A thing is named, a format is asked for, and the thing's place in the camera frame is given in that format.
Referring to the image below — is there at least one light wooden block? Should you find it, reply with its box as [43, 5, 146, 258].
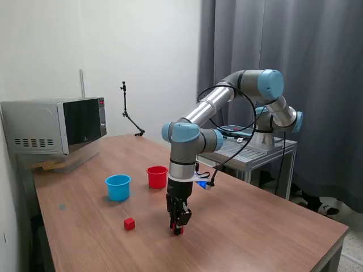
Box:
[30, 160, 67, 172]

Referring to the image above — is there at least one red plastic cup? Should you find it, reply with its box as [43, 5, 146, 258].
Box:
[146, 165, 169, 189]

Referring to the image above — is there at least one silver microwave oven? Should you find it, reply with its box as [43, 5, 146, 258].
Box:
[0, 97, 108, 156]

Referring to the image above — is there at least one black camera cable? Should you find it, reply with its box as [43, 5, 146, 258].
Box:
[197, 82, 258, 186]

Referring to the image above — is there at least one black white shoe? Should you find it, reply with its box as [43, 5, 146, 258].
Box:
[317, 203, 340, 216]

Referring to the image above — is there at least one blue plastic cup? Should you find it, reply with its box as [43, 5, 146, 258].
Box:
[105, 174, 132, 202]

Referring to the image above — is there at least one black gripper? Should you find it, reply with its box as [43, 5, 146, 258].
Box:
[166, 181, 194, 236]

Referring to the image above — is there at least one black trouser leg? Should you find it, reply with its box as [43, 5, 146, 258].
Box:
[301, 190, 321, 211]

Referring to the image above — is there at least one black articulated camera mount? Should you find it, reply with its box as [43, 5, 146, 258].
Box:
[119, 81, 146, 138]

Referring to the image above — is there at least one wrist camera on white mount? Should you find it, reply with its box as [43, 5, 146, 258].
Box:
[194, 172, 215, 191]

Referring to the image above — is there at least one black power cable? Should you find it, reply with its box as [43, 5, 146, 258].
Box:
[276, 133, 288, 196]

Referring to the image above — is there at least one grey curtain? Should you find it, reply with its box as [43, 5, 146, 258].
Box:
[196, 0, 363, 213]

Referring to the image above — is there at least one blue rimmed teach pendant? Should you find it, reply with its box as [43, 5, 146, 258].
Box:
[220, 124, 255, 139]

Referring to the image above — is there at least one aluminium frame cart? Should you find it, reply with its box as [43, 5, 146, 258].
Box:
[195, 132, 298, 201]

